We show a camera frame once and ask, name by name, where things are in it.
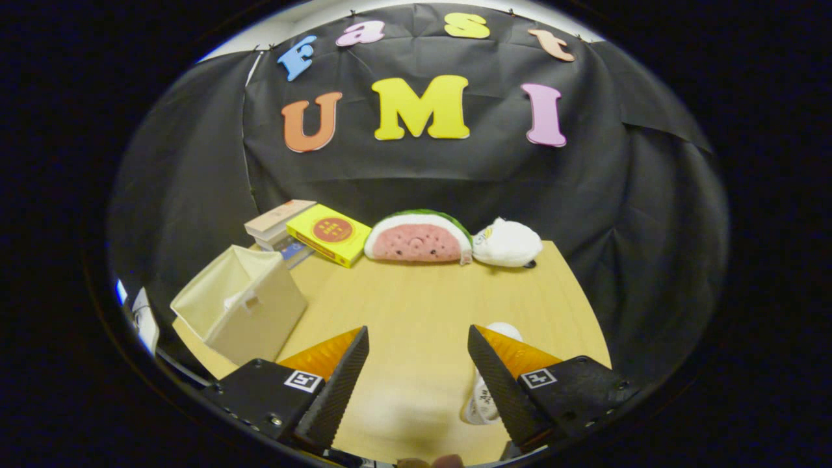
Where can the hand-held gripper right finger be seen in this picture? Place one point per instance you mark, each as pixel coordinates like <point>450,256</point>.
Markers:
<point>504,390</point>

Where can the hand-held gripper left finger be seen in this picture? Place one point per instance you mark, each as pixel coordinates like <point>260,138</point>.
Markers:
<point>335,390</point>

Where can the white canvas shoe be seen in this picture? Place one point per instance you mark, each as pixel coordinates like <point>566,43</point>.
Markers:
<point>484,403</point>

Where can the beige fabric storage box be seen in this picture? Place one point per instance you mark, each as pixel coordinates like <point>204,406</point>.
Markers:
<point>260,318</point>

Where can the blue cover book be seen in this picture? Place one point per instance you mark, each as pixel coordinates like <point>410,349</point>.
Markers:
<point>292,250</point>

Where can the white plush toy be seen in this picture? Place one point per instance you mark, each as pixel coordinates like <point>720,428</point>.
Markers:
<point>510,244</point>

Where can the yellow book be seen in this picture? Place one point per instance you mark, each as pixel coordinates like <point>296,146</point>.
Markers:
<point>328,234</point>

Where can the watermelon slice plush toy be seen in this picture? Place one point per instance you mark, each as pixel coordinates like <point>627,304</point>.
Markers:
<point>416,240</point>

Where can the tan cover book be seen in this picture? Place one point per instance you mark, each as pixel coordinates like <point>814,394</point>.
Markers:
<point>276,218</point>

